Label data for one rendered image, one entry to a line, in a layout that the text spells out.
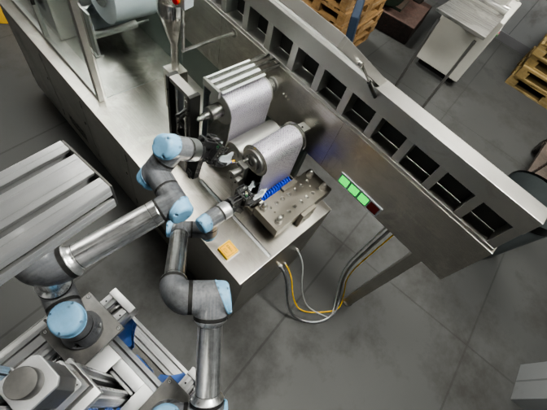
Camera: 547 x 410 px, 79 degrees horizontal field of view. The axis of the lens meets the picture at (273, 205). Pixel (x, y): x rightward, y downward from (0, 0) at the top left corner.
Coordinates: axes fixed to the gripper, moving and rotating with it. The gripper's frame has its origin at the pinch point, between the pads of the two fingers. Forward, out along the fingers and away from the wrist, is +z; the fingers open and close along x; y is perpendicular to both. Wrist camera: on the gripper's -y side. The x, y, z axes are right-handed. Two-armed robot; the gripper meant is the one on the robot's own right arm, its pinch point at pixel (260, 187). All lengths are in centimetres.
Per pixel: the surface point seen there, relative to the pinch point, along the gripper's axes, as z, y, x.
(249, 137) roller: 5.3, 14.5, 17.8
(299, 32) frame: 30, 54, 25
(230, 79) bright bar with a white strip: 4.2, 36.0, 33.2
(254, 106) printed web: 10.9, 26.1, 23.6
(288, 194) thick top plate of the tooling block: 12.5, -6.7, -8.6
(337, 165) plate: 30.0, 13.5, -16.9
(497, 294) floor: 159, -109, -160
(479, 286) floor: 152, -109, -144
